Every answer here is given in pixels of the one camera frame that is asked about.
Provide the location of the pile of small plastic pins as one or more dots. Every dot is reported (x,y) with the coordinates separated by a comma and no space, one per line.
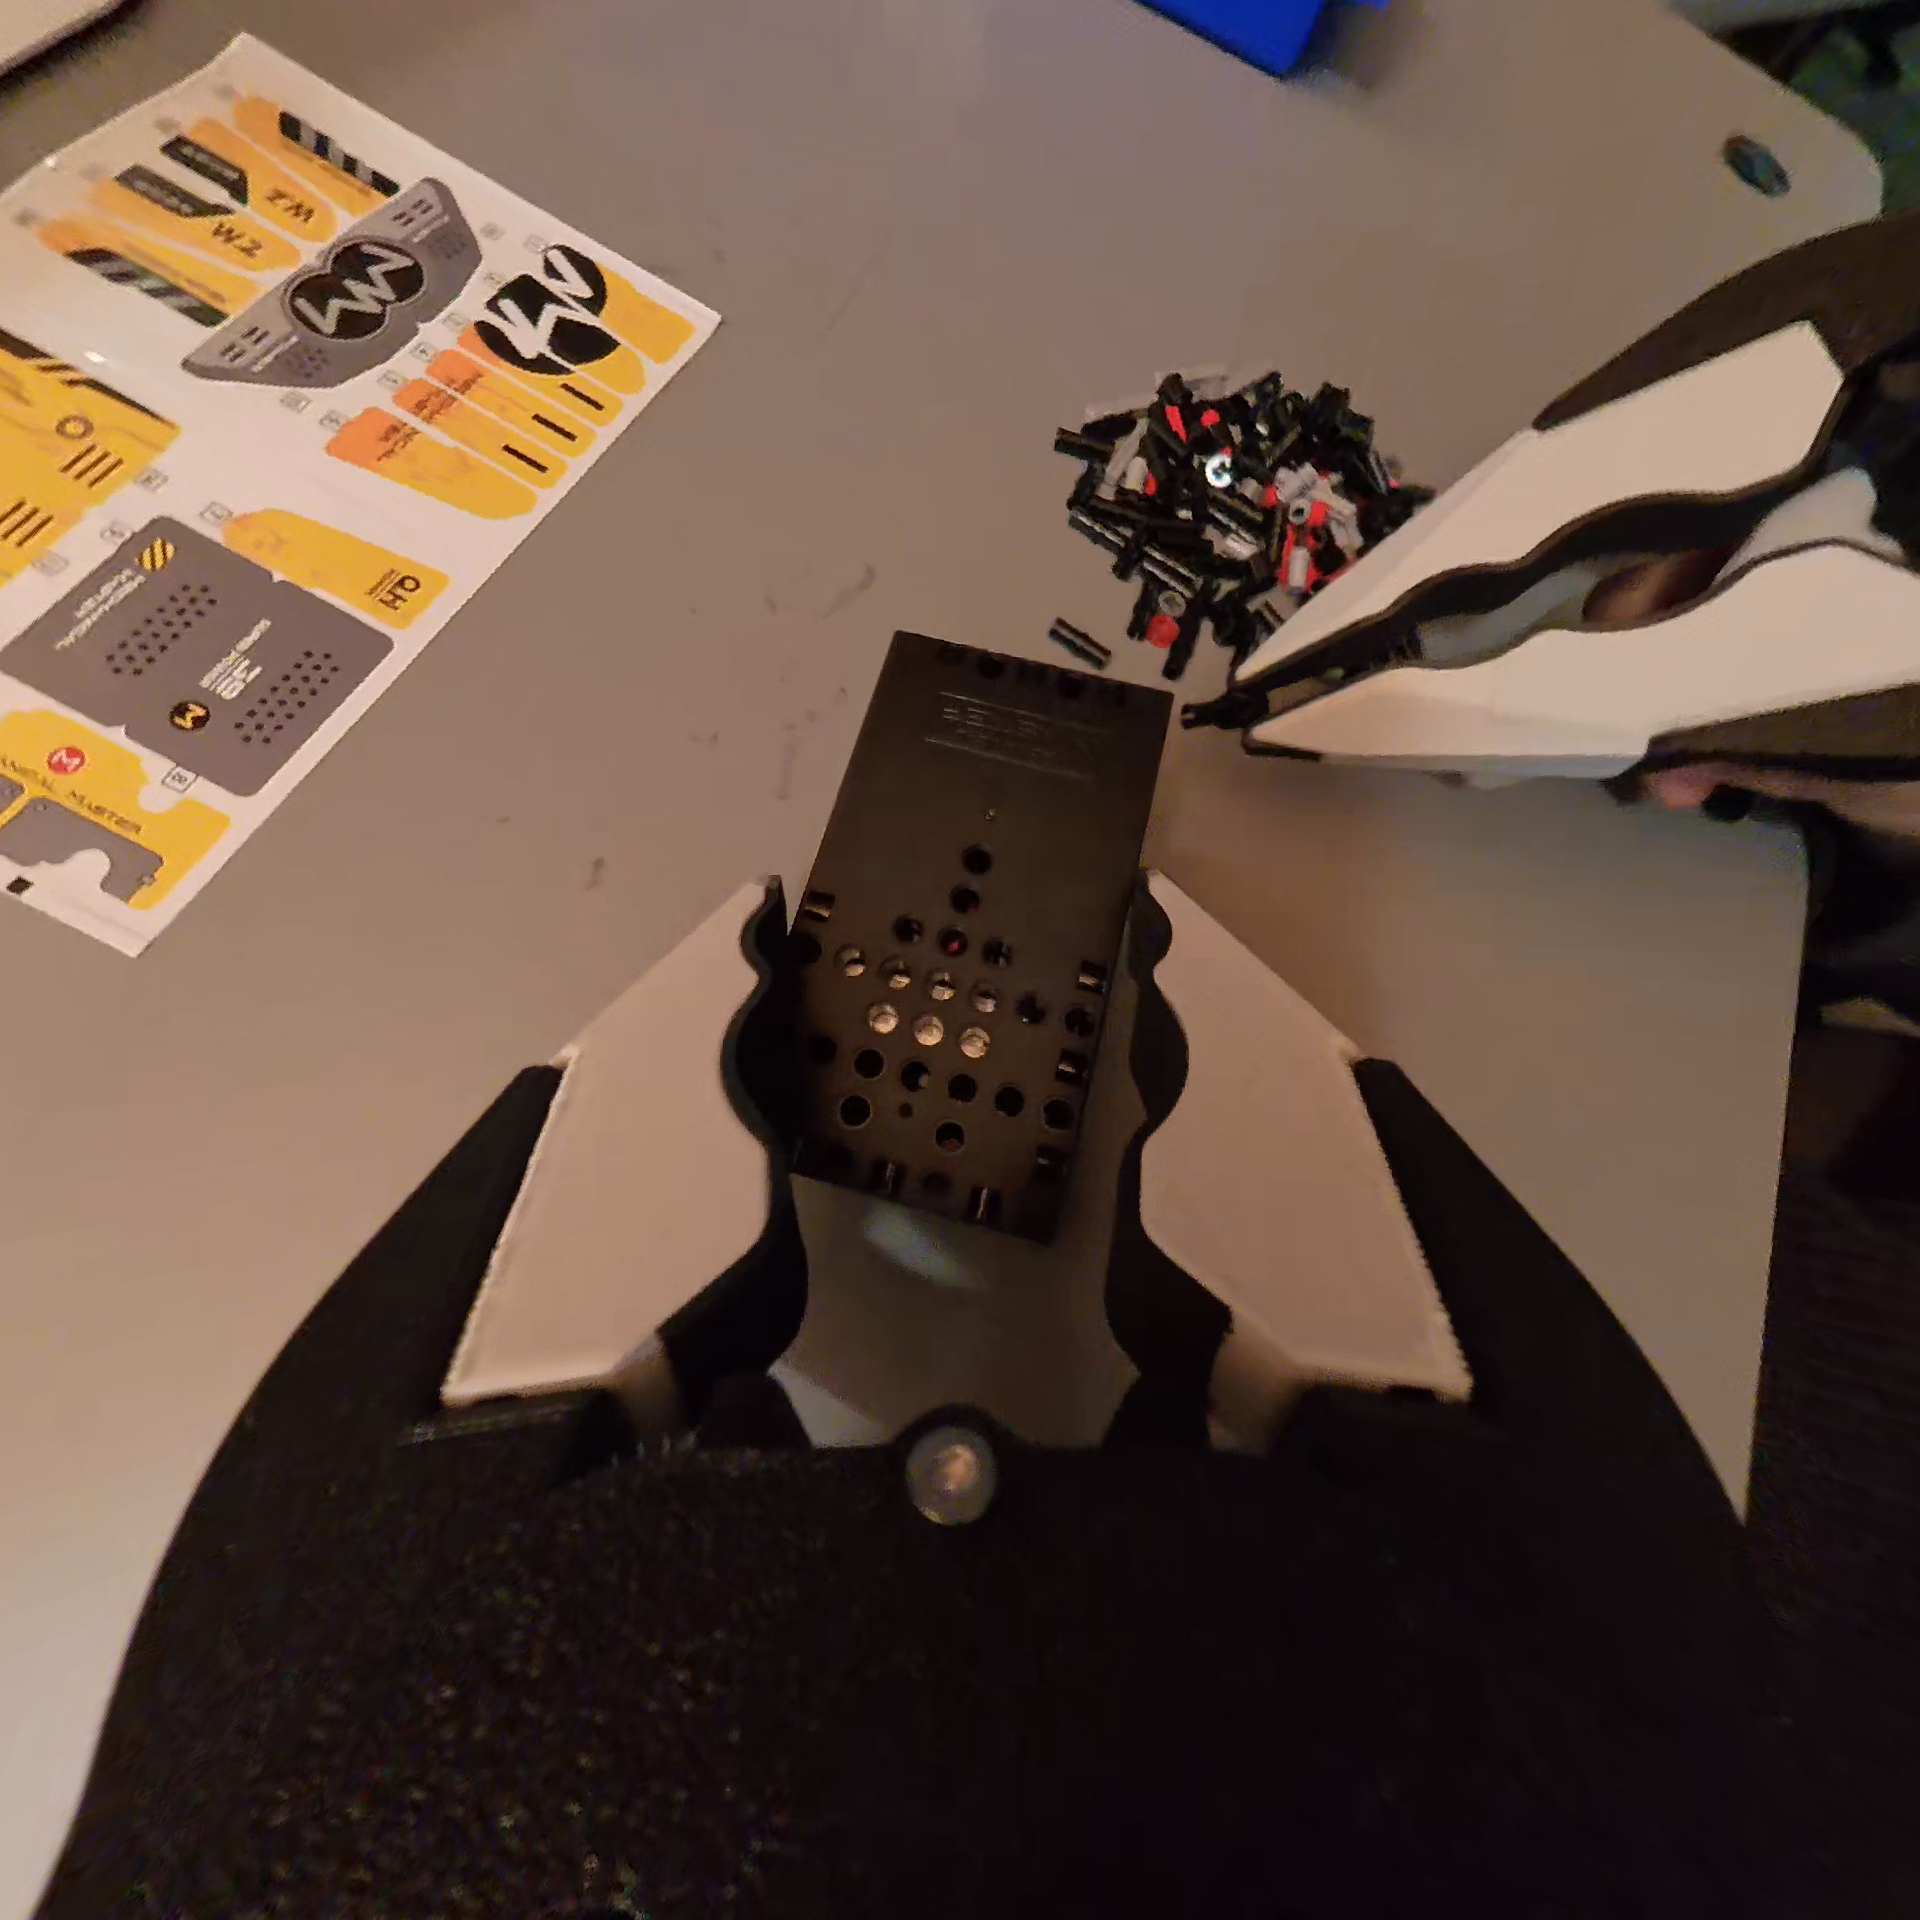
(1230,495)

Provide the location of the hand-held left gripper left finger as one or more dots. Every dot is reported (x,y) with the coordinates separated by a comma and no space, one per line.
(629,1199)

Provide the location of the dark oval table grommet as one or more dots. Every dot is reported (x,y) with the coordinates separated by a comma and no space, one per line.
(1757,166)

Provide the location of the yellow grey sticker sheet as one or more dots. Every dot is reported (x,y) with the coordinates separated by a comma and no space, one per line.
(301,452)

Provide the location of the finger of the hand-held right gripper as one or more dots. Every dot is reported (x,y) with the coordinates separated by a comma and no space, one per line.
(1545,707)
(1622,452)

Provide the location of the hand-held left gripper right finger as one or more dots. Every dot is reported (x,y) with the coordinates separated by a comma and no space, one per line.
(1290,1199)

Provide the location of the black plastic pin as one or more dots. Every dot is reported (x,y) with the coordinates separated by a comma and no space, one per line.
(1203,715)
(1078,644)

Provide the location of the person's right hand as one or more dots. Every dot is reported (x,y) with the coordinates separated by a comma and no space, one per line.
(1843,810)

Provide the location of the blue plastic bin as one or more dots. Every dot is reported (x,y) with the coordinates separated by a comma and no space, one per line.
(1246,31)

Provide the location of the black perforated plastic block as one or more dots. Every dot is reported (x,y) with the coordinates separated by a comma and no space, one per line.
(975,781)

